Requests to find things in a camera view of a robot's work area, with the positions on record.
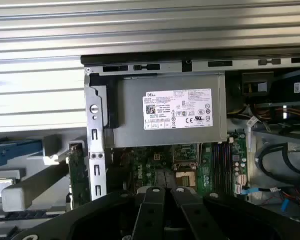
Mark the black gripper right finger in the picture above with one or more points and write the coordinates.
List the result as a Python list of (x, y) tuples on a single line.
[(199, 220)]

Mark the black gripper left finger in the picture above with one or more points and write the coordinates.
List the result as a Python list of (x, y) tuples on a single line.
[(149, 212)]

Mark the CPU socket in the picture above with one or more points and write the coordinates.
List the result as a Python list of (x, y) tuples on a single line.
[(185, 178)]

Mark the green motherboard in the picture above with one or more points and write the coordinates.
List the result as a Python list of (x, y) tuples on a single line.
[(209, 175)]

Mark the metal socket cover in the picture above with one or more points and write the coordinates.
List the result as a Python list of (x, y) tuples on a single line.
[(187, 165)]

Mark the green graphics card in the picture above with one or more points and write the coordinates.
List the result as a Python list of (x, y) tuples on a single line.
[(77, 175)]

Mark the grey power supply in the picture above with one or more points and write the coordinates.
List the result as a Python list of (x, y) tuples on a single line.
[(129, 112)]

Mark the grey parts rack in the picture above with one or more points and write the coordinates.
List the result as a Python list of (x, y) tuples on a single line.
[(40, 182)]

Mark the black PC case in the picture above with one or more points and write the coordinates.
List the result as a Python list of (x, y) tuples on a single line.
[(169, 67)]

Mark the optical drive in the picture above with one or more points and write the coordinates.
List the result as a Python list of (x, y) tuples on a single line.
[(284, 85)]

